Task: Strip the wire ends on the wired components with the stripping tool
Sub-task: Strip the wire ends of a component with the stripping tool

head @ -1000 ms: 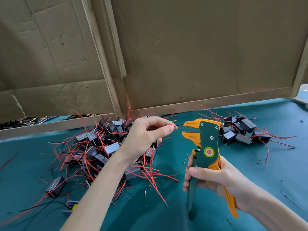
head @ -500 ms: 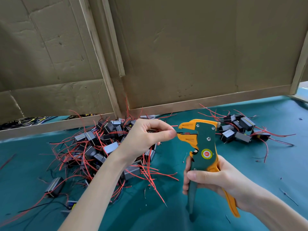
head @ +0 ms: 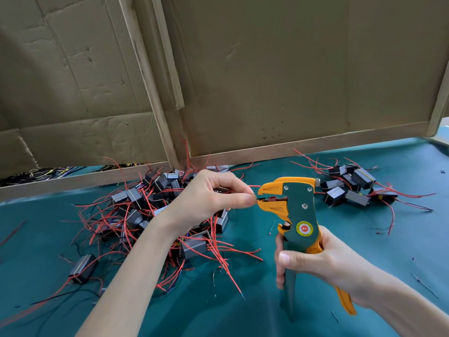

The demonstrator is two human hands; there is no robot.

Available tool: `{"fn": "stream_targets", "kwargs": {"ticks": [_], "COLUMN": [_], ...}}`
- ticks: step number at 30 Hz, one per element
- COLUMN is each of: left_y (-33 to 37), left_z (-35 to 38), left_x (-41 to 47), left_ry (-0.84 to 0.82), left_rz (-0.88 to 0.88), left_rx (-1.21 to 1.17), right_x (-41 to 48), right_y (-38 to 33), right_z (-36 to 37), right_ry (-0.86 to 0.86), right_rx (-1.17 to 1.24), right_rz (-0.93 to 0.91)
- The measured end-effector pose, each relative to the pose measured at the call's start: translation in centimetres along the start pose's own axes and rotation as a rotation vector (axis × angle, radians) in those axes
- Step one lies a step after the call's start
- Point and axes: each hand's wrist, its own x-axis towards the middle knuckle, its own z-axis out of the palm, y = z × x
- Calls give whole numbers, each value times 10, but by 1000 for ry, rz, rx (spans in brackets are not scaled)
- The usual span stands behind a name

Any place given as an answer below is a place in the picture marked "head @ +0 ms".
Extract heap of black cables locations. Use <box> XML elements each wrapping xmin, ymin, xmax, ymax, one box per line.
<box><xmin>0</xmin><ymin>163</ymin><xmax>145</xmax><ymax>187</ymax></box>

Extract wooden corner post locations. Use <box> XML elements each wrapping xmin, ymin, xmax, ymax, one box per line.
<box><xmin>426</xmin><ymin>73</ymin><xmax>449</xmax><ymax>138</ymax></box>

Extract pile of wired transformers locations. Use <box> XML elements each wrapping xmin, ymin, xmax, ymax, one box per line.
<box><xmin>291</xmin><ymin>149</ymin><xmax>436</xmax><ymax>236</ymax></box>
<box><xmin>0</xmin><ymin>144</ymin><xmax>264</xmax><ymax>327</ymax></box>

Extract person's right forearm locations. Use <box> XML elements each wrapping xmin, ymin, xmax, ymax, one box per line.
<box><xmin>361</xmin><ymin>273</ymin><xmax>449</xmax><ymax>337</ymax></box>

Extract creased brown cardboard panel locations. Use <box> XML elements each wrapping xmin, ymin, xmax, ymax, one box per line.
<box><xmin>0</xmin><ymin>0</ymin><xmax>168</xmax><ymax>178</ymax></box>

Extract person's right hand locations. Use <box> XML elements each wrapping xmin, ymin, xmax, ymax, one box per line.
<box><xmin>275</xmin><ymin>226</ymin><xmax>381</xmax><ymax>308</ymax></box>

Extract short wooden bottom rail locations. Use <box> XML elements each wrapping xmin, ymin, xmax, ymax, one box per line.
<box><xmin>0</xmin><ymin>162</ymin><xmax>171</xmax><ymax>202</ymax></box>

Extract transformer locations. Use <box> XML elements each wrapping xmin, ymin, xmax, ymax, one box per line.
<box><xmin>210</xmin><ymin>184</ymin><xmax>262</xmax><ymax>234</ymax></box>

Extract flat grey board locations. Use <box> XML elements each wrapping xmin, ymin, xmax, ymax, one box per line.
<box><xmin>428</xmin><ymin>117</ymin><xmax>449</xmax><ymax>146</ymax></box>

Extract thin wooden strip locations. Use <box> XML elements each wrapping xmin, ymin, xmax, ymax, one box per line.
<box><xmin>151</xmin><ymin>0</ymin><xmax>185</xmax><ymax>111</ymax></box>

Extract person's left forearm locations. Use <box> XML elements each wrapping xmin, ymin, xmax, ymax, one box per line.
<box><xmin>76</xmin><ymin>221</ymin><xmax>185</xmax><ymax>337</ymax></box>

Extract long wooden bottom rail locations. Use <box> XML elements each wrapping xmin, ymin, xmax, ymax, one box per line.
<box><xmin>189</xmin><ymin>123</ymin><xmax>429</xmax><ymax>169</ymax></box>

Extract smooth brown cardboard panel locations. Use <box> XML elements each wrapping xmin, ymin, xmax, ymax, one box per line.
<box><xmin>165</xmin><ymin>0</ymin><xmax>449</xmax><ymax>157</ymax></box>

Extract person's left hand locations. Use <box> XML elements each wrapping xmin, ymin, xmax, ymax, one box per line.
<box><xmin>161</xmin><ymin>169</ymin><xmax>258</xmax><ymax>237</ymax></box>

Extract wide wooden post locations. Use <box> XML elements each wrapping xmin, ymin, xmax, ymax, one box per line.
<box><xmin>117</xmin><ymin>0</ymin><xmax>180</xmax><ymax>169</ymax></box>

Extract orange green wire strippers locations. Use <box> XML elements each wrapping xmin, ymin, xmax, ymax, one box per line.
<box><xmin>257</xmin><ymin>176</ymin><xmax>357</xmax><ymax>320</ymax></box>

